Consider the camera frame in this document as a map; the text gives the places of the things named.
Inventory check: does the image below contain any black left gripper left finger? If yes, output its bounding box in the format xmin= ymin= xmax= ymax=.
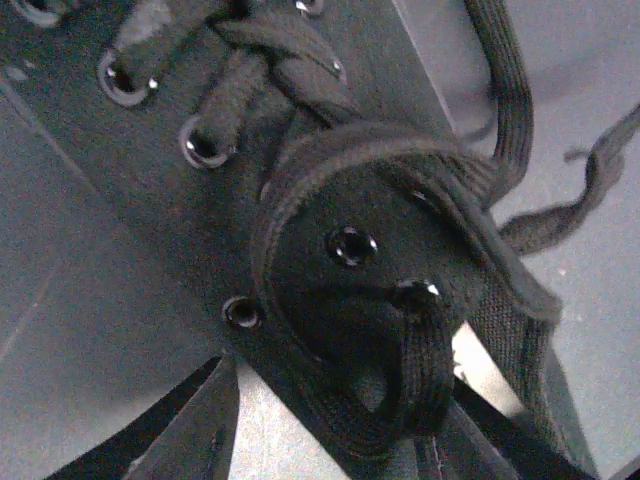
xmin=49 ymin=355 xmax=240 ymax=480

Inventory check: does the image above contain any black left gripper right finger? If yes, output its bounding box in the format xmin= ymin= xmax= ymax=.
xmin=439 ymin=378 xmax=592 ymax=479

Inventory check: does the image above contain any black canvas shoe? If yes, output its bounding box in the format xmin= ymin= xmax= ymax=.
xmin=1 ymin=1 xmax=587 ymax=479

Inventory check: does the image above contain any black shoelace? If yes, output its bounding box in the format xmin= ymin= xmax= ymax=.
xmin=449 ymin=0 xmax=640 ymax=256

